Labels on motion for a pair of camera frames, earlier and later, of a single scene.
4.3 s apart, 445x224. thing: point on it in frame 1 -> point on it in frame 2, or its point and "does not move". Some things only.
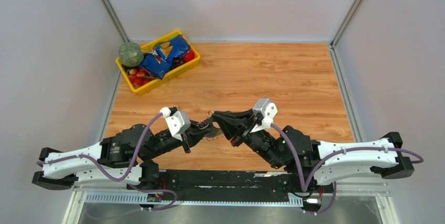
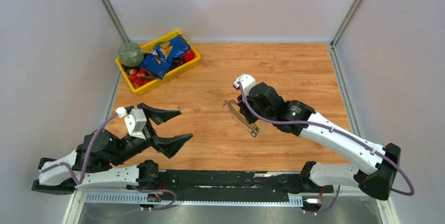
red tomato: x=189 y=56 does not move
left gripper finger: x=212 y=132 -> x=170 y=146
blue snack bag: x=158 y=64 does not move
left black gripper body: x=186 y=138 -> x=148 y=131
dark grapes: x=177 y=61 does not move
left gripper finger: x=197 y=127 -> x=158 y=116
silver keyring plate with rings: x=207 y=124 -> x=235 y=108
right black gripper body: x=245 y=136 -> x=250 y=116
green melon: x=130 y=54 does not move
